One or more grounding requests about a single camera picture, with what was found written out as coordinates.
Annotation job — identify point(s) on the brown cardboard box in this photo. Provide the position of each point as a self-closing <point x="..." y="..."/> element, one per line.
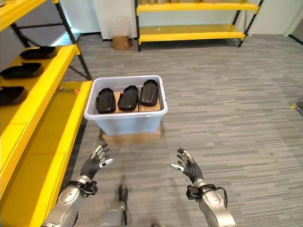
<point x="121" y="42"/>

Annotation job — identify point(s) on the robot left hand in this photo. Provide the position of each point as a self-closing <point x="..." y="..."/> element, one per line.
<point x="91" y="166"/>

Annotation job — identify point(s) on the flat cardboard base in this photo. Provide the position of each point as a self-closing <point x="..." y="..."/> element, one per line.
<point x="135" y="137"/>

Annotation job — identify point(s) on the small orange object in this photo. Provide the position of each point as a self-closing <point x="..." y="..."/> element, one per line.
<point x="76" y="91"/>

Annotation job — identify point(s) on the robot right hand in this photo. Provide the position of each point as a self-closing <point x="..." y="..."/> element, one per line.
<point x="193" y="169"/>

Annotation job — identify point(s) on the robot left silver arm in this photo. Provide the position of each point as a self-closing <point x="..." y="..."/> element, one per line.
<point x="68" y="203"/>

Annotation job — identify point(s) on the robot silver leg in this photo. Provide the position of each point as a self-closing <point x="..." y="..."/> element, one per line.
<point x="116" y="208"/>

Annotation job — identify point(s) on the yellow shelf rack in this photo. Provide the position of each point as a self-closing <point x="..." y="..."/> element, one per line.
<point x="191" y="33"/>
<point x="35" y="132"/>

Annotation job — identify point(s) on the pale blue plastic box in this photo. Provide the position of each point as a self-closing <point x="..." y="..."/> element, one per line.
<point x="127" y="118"/>

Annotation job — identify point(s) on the robot right silver arm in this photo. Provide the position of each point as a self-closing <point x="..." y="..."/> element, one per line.
<point x="213" y="205"/>

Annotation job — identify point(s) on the black sole-shaped part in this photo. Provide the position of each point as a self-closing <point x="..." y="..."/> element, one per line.
<point x="105" y="101"/>
<point x="21" y="71"/>
<point x="128" y="98"/>
<point x="10" y="94"/>
<point x="38" y="52"/>
<point x="149" y="92"/>

